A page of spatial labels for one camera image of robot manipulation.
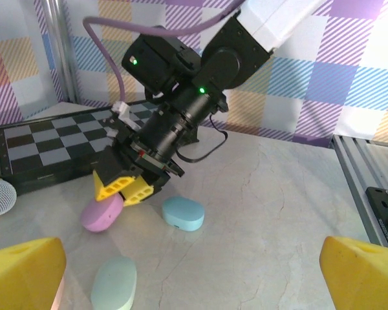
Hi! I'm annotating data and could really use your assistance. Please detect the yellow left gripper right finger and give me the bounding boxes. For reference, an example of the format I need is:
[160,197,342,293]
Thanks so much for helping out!
[319,235,388,310]

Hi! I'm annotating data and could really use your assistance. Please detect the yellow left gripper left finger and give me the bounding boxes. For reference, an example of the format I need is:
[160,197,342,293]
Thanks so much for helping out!
[0,236,68,310]

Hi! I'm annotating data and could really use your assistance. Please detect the purple earbud charging case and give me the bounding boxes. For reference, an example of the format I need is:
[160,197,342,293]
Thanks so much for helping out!
[80,192,125,234]

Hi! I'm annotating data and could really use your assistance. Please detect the blue earbud charging case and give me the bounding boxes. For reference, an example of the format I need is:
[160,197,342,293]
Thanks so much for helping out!
[161,196,206,231]

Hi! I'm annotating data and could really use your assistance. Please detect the mint green earbud charging case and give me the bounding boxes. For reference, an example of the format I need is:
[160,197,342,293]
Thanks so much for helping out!
[89,256,138,310]

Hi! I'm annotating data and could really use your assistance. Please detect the black grey chessboard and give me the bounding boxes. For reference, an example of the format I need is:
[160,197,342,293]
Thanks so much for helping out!
[0,99,171,196]

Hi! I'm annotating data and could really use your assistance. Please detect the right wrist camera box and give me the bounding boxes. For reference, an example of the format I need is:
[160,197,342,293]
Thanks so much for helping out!
[111,101,140,130]

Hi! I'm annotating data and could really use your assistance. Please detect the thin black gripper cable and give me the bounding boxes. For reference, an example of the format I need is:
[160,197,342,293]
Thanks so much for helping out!
[173,113,229,164]

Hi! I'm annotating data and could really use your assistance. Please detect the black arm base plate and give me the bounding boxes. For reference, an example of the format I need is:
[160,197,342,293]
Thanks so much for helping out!
[364,185,388,250]

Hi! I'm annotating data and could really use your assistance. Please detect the aluminium slotted base rail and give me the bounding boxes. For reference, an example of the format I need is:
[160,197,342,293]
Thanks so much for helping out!
[329,132,388,254]

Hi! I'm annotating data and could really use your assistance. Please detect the aluminium frame post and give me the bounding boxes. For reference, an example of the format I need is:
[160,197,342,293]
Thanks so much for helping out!
[44,0,80,105]

